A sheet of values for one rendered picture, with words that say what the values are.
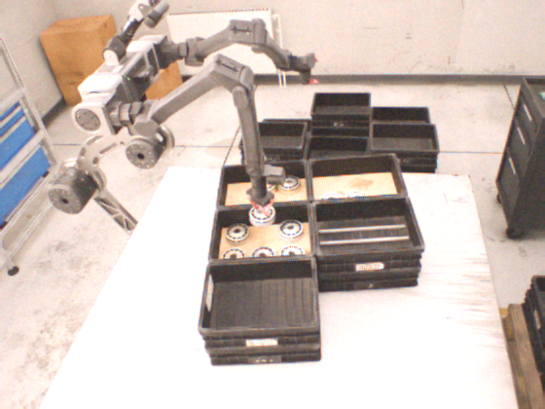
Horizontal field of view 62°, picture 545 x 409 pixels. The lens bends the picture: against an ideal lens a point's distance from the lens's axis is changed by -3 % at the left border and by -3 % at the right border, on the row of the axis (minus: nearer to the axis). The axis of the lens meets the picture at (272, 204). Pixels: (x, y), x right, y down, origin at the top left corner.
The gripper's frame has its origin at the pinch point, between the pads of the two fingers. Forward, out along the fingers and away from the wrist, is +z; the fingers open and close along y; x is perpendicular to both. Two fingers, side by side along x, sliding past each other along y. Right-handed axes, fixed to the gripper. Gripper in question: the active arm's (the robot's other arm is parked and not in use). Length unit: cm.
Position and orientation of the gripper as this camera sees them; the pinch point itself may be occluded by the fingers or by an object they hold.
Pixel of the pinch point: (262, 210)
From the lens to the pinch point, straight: 184.4
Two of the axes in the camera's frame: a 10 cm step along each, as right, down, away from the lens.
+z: 0.7, 7.4, 6.7
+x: -7.2, 5.0, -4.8
